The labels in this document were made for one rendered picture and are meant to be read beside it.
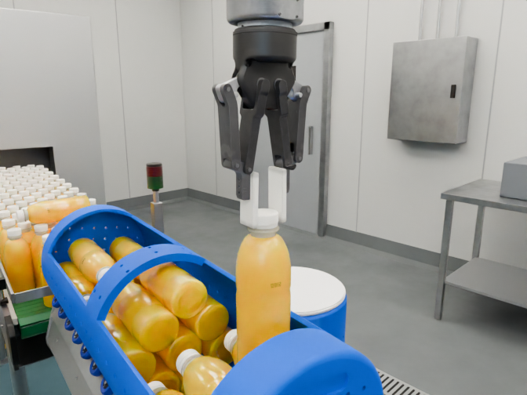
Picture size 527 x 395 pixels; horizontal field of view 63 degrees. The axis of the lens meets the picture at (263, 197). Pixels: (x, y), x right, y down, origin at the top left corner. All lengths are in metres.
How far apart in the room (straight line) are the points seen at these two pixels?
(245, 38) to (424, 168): 3.62
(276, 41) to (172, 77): 5.89
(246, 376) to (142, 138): 5.69
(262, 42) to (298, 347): 0.35
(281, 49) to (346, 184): 4.03
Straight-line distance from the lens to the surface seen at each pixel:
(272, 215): 0.54
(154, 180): 1.74
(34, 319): 1.45
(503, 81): 3.81
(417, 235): 4.21
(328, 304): 1.07
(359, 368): 0.59
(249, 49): 0.50
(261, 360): 0.53
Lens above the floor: 1.53
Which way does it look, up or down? 13 degrees down
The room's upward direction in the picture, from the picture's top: straight up
